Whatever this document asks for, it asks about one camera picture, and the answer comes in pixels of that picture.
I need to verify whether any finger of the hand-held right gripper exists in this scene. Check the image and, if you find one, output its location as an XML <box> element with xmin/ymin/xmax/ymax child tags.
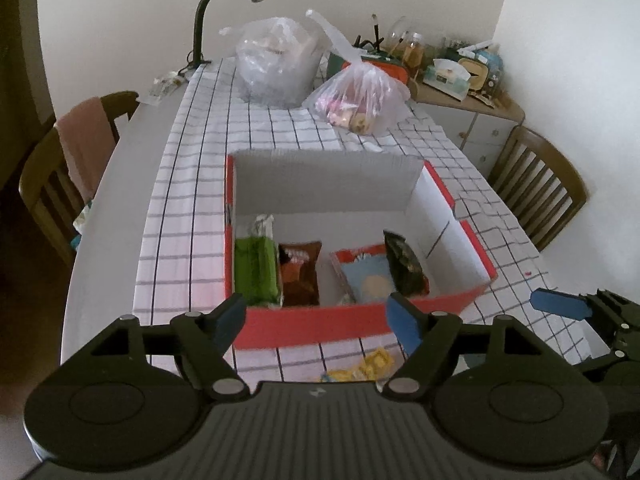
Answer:
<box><xmin>570</xmin><ymin>351</ymin><xmax>640</xmax><ymax>377</ymax></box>
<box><xmin>530</xmin><ymin>287</ymin><xmax>640</xmax><ymax>356</ymax></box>

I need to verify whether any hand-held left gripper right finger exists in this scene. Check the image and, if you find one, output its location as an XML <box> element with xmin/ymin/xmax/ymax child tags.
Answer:
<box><xmin>377</xmin><ymin>291</ymin><xmax>556</xmax><ymax>402</ymax></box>

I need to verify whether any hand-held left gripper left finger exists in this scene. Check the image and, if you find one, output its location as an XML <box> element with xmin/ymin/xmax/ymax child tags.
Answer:
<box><xmin>90</xmin><ymin>292</ymin><xmax>251</xmax><ymax>402</ymax></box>

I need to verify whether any green white snack packet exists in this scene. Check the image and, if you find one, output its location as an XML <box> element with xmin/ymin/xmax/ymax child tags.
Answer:
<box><xmin>234</xmin><ymin>214</ymin><xmax>284</xmax><ymax>309</ymax></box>

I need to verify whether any blue cookie packet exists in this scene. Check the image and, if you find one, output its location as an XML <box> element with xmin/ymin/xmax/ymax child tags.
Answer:
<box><xmin>341</xmin><ymin>255</ymin><xmax>398</xmax><ymax>305</ymax></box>

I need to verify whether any dark green snack packet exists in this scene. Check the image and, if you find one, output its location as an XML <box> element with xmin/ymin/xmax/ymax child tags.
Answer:
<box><xmin>383</xmin><ymin>230</ymin><xmax>430</xmax><ymax>297</ymax></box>

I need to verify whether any yellow snack packet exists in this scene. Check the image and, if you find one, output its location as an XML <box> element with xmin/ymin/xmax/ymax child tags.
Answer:
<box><xmin>322</xmin><ymin>349</ymin><xmax>394</xmax><ymax>384</ymax></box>

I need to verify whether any brown snack packet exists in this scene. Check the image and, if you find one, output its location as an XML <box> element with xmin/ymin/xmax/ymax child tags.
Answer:
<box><xmin>278</xmin><ymin>241</ymin><xmax>324</xmax><ymax>307</ymax></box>

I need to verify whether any red cardboard box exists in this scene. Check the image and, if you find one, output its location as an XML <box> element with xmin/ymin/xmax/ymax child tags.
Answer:
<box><xmin>223</xmin><ymin>149</ymin><xmax>499</xmax><ymax>351</ymax></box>

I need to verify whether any pink plastic bag of snacks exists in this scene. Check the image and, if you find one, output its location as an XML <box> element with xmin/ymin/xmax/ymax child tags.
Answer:
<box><xmin>301</xmin><ymin>9</ymin><xmax>412</xmax><ymax>136</ymax></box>

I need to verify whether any checkered tablecloth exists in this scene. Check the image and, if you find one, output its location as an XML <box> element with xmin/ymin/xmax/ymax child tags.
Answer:
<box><xmin>132</xmin><ymin>57</ymin><xmax>593</xmax><ymax>386</ymax></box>

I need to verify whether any patterned cloth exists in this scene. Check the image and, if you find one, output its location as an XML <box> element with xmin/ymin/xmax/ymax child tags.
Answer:
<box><xmin>71</xmin><ymin>199</ymin><xmax>97</xmax><ymax>252</ymax></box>

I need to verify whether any white wooden cabinet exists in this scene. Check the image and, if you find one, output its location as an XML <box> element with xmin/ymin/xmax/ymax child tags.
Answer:
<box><xmin>410</xmin><ymin>80</ymin><xmax>526</xmax><ymax>176</ymax></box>

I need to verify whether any wooden chair with cloth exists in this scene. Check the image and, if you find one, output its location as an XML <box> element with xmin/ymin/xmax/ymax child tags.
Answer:
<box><xmin>19</xmin><ymin>91</ymin><xmax>141</xmax><ymax>271</ymax></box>

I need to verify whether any pink cloth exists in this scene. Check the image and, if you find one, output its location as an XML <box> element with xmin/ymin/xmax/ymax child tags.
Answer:
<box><xmin>55</xmin><ymin>97</ymin><xmax>118</xmax><ymax>196</ymax></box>

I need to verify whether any clear plastic wrapper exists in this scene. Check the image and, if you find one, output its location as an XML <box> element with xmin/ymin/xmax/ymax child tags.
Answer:
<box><xmin>149</xmin><ymin>71</ymin><xmax>187</xmax><ymax>106</ymax></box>

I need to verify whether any yellow retro box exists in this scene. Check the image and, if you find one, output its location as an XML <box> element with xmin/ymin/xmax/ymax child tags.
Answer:
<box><xmin>457</xmin><ymin>57</ymin><xmax>492</xmax><ymax>93</ymax></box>

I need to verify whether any blue pack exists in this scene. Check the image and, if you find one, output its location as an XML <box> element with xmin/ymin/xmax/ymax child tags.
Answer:
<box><xmin>475</xmin><ymin>42</ymin><xmax>507</xmax><ymax>96</ymax></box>

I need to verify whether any green white tissue box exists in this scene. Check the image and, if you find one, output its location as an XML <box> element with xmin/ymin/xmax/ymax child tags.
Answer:
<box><xmin>422</xmin><ymin>58</ymin><xmax>472</xmax><ymax>101</ymax></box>

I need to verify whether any large clear plastic bag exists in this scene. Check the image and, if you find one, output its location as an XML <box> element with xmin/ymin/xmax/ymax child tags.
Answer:
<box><xmin>220</xmin><ymin>16</ymin><xmax>331</xmax><ymax>108</ymax></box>

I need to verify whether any red green box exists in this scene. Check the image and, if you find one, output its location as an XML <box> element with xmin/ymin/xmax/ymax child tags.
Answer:
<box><xmin>327</xmin><ymin>50</ymin><xmax>409</xmax><ymax>86</ymax></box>

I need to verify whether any amber bottle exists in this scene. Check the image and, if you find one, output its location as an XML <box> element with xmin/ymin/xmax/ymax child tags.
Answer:
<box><xmin>402</xmin><ymin>32</ymin><xmax>427</xmax><ymax>73</ymax></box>

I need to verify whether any black stand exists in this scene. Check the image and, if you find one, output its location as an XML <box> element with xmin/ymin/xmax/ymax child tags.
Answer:
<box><xmin>354</xmin><ymin>14</ymin><xmax>386</xmax><ymax>53</ymax></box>

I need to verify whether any glass dome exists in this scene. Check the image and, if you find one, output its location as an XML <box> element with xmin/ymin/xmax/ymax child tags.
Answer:
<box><xmin>382</xmin><ymin>16</ymin><xmax>417</xmax><ymax>56</ymax></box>

